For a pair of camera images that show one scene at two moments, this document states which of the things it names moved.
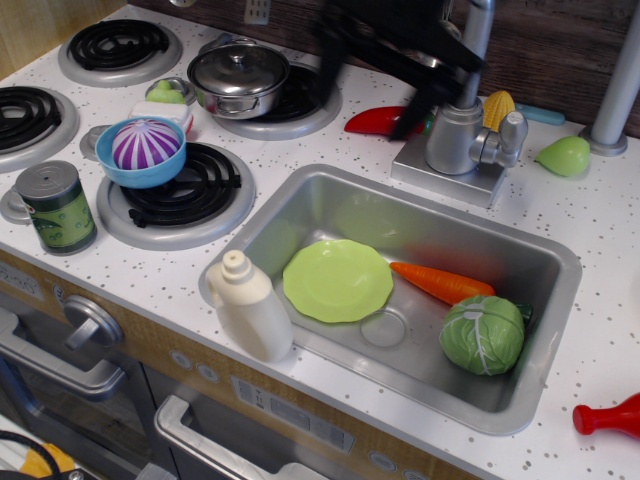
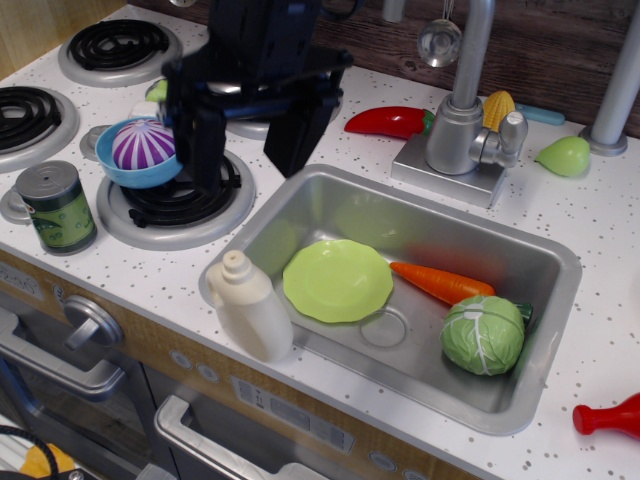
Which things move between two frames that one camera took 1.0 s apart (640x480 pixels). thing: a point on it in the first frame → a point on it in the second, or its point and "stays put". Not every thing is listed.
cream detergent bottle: [254, 315] stays put
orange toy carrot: [447, 289] stays put
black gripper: [425, 27] → [260, 57]
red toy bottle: [624, 417] stays put
